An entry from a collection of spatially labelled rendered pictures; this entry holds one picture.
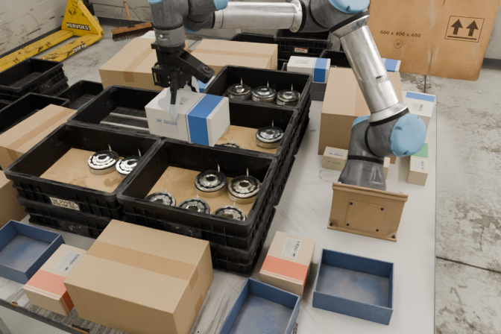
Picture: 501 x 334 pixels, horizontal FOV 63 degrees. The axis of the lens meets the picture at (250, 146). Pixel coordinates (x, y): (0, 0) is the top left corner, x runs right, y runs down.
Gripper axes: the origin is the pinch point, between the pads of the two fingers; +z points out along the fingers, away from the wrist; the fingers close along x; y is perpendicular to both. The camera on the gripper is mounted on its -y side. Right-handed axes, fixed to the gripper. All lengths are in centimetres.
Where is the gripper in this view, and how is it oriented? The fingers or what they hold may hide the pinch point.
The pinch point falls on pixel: (188, 110)
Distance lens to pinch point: 117.2
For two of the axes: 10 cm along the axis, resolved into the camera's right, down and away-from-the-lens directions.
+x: -3.5, 5.6, -7.5
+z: 0.4, 8.1, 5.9
